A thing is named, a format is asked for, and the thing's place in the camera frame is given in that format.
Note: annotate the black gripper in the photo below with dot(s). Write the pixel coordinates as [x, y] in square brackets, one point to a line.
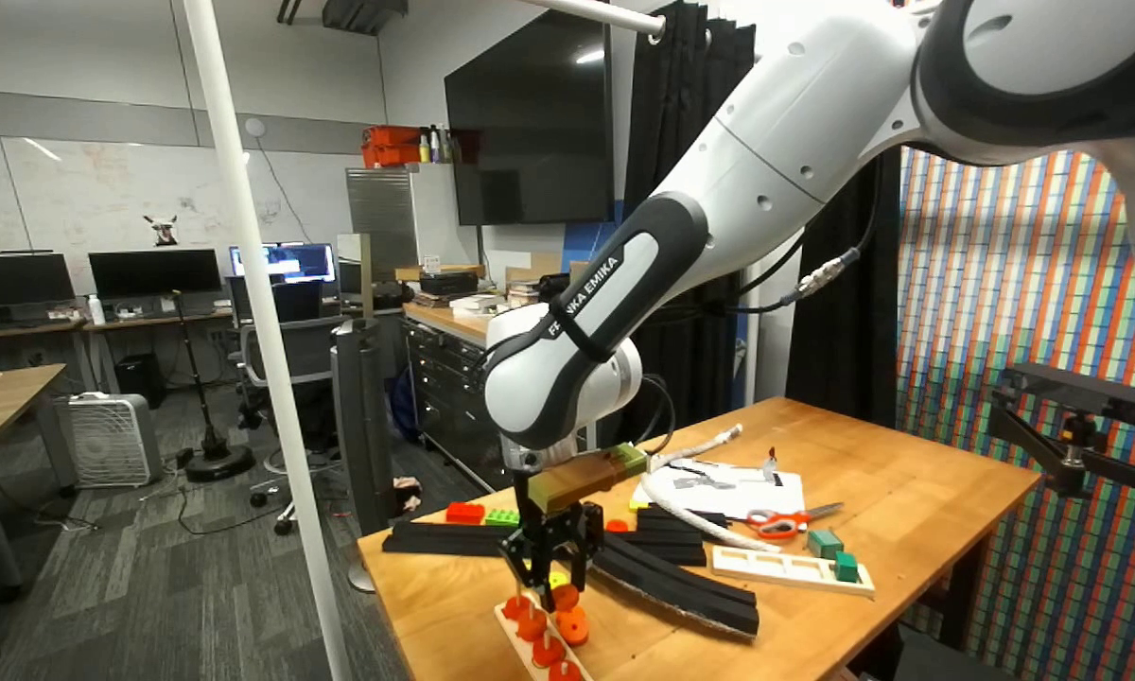
[554, 521]

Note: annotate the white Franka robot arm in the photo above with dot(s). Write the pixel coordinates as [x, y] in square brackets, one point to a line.
[769, 163]

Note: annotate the light green toy block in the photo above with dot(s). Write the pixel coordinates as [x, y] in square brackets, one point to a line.
[499, 517]

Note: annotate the orange red toy pieces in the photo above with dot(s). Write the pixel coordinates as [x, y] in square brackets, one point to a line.
[509, 631]

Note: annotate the red toy block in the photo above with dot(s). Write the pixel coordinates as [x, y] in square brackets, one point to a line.
[463, 511]

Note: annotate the straight black toy track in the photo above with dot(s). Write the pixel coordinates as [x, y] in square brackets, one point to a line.
[448, 538]
[672, 538]

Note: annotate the curved black toy track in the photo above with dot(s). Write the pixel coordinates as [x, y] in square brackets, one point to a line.
[683, 587]

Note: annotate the white printed paper sheet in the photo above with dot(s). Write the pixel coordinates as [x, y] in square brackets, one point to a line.
[721, 487]

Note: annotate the black wood-topped tool cabinet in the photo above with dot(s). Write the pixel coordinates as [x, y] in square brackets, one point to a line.
[448, 381]

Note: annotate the black tall panel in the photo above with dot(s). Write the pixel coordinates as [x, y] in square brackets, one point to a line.
[366, 429]

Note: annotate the wooden slotted tray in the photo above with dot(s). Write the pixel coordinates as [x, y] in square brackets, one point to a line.
[781, 570]

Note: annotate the dark green toy block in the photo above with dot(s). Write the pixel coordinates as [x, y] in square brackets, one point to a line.
[825, 541]
[850, 570]

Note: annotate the black floor stand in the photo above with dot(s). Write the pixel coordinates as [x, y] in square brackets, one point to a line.
[216, 458]

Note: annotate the black curtain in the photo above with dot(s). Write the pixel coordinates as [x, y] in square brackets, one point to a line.
[851, 352]
[683, 76]

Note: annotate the grey metal cabinet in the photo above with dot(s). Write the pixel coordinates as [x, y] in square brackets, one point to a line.
[391, 213]

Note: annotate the white slanted pole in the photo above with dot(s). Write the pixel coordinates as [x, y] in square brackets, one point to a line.
[258, 290]

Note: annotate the lit computer monitor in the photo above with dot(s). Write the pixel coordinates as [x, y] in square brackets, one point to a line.
[286, 264]

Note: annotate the orange storage box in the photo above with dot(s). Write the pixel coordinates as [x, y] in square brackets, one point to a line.
[391, 150]

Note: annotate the white box fan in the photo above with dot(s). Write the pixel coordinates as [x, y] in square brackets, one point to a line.
[112, 440]

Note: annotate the black computer monitor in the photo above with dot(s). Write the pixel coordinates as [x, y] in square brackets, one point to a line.
[154, 273]
[11, 282]

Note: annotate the colourful checkered backdrop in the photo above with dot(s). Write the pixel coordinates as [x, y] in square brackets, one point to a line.
[1008, 290]

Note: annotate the white overhead pipe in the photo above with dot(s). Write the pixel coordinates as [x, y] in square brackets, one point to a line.
[608, 15]

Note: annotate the wooden office desk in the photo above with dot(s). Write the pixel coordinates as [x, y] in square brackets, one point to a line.
[1, 398]

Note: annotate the large black wall television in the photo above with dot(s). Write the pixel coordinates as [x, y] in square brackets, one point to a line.
[530, 125]

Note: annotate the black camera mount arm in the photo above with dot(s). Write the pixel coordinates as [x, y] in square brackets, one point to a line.
[1072, 391]

